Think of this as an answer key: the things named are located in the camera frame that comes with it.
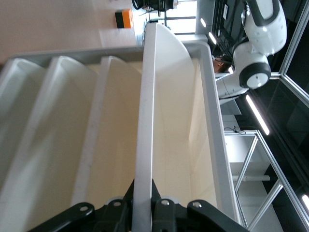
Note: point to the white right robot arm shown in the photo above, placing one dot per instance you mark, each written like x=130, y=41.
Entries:
x=263, y=36

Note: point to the short ceiling light strip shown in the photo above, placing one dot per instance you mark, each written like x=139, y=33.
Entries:
x=212, y=38
x=203, y=22

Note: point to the white plate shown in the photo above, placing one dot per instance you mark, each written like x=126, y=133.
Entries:
x=144, y=120

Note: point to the long ceiling light strip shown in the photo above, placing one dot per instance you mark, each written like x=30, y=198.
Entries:
x=257, y=114

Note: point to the aluminium profile cage frame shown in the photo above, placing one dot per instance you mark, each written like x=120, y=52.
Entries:
x=256, y=154

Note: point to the person head with headset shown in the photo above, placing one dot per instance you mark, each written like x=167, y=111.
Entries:
x=220, y=66

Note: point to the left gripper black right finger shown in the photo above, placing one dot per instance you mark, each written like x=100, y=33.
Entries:
x=169, y=217

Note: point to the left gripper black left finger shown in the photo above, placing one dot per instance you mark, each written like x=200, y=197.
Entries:
x=113, y=217

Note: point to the orange button box black base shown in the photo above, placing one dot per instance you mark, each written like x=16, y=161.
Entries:
x=126, y=18

